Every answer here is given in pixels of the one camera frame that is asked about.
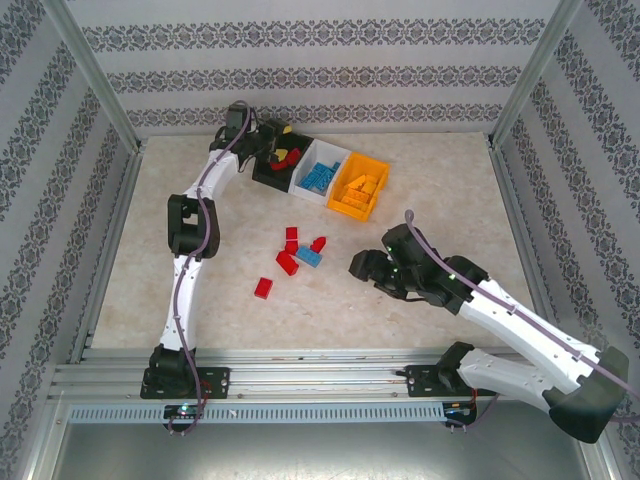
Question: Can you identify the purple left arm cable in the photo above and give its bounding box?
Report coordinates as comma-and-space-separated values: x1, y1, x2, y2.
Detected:
167, 99, 259, 436

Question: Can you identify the black plastic bin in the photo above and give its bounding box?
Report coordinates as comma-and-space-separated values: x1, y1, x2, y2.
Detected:
251, 123, 316, 195

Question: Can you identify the aluminium frame side rail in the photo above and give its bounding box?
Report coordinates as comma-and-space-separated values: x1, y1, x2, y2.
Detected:
485, 132, 571, 361
68, 138, 147, 365

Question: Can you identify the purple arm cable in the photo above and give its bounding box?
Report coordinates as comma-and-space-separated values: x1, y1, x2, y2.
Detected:
404, 208, 640, 434
167, 99, 259, 436

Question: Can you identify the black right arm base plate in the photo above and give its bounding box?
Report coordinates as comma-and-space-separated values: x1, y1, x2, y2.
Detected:
404, 364, 476, 399

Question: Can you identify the wide aluminium mounting rail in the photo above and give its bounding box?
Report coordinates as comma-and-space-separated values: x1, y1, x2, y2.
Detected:
49, 347, 591, 401

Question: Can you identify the grey slotted cable duct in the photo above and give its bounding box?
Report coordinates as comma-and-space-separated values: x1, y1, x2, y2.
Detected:
67, 402, 481, 425

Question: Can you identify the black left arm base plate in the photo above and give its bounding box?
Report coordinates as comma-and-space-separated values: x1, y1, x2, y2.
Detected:
141, 367, 231, 400

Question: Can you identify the orange plastic bin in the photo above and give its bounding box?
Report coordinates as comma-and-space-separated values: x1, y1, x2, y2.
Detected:
324, 151, 391, 224

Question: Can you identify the aluminium frame post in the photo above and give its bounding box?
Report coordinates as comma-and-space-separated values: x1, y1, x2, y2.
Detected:
41, 0, 144, 151
489, 0, 585, 149

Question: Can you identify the white plastic bin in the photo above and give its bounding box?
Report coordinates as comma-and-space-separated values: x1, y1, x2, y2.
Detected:
287, 138, 354, 207

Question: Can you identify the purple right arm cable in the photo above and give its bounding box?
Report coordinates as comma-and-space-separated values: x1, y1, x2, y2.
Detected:
404, 208, 640, 434

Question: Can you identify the grey metal panel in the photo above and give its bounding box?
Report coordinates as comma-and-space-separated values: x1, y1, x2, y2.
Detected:
47, 422, 609, 480

